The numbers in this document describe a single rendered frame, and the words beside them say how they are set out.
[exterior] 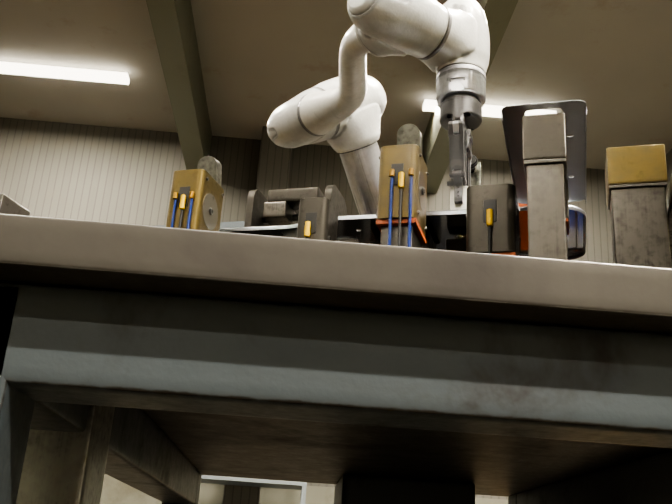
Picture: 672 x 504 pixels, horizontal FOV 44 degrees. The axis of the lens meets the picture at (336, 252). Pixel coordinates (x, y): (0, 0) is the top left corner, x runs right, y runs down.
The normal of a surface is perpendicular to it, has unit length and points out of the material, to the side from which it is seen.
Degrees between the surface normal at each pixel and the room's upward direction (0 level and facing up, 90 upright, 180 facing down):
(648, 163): 90
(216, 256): 90
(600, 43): 180
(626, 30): 180
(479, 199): 90
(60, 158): 90
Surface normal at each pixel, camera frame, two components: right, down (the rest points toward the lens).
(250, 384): 0.07, -0.35
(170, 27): -0.07, 0.94
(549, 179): -0.27, -0.36
